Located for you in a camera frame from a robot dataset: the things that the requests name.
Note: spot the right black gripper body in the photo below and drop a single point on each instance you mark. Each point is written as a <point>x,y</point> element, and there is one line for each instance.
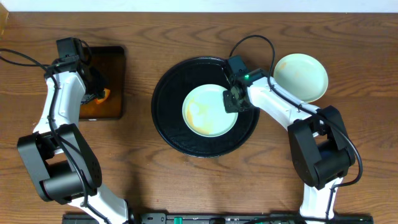
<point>232,103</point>

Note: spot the green and orange sponge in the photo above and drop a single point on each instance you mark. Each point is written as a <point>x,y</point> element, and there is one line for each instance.
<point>103,96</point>

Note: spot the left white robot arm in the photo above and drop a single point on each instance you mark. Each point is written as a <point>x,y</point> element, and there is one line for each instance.
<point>59,161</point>

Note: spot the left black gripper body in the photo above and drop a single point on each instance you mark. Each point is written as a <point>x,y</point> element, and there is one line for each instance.
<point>99,84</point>

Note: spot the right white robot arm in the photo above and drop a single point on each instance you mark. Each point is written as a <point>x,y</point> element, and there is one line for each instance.
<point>320,148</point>

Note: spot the light green plate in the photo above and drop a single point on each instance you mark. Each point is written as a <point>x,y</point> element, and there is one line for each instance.
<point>204,113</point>
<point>303,76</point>

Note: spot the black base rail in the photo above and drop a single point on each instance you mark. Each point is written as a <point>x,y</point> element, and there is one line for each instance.
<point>161,218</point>

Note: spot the round black serving tray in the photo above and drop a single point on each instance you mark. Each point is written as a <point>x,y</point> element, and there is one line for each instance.
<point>167,102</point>

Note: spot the black rectangular water tray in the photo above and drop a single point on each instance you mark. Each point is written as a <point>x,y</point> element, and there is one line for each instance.
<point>110,61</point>

